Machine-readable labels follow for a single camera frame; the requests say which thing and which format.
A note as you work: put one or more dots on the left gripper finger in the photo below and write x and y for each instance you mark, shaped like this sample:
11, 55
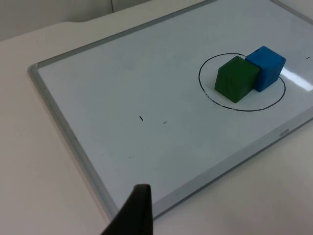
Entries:
138, 214

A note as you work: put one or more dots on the grey-framed whiteboard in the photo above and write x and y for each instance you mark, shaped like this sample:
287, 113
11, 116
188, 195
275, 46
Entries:
146, 98

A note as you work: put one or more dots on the green cube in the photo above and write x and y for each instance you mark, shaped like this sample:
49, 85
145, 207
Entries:
234, 79

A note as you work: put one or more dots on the blue cube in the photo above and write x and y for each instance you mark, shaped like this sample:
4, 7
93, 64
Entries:
267, 67

